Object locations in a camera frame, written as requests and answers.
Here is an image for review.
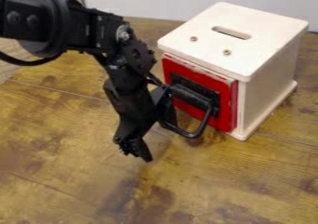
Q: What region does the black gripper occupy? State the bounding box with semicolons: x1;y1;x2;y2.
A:
103;73;178;163

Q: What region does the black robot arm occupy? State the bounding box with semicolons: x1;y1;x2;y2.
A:
0;0;177;162

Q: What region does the white wooden box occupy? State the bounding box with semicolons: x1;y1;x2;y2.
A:
158;2;309;140

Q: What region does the black metal drawer handle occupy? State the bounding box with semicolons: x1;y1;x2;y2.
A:
161;83;221;138

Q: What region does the red drawer front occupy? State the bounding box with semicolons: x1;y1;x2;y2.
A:
162;53;239;132

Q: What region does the black cable loop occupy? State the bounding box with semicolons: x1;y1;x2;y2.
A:
146;72;165;86

